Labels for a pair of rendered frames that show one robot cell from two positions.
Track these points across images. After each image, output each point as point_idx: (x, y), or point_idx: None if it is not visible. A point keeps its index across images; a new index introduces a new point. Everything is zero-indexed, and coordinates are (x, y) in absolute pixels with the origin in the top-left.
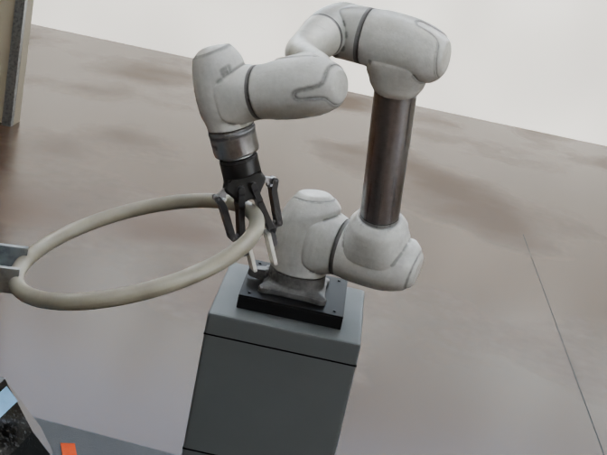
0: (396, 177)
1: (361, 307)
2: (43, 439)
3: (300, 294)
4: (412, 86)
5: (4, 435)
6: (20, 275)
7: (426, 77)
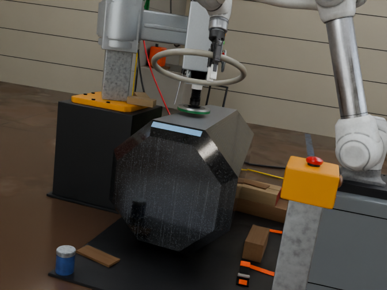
0: (338, 79)
1: (380, 202)
2: (220, 170)
3: (341, 171)
4: (319, 10)
5: (182, 137)
6: (188, 77)
7: (316, 0)
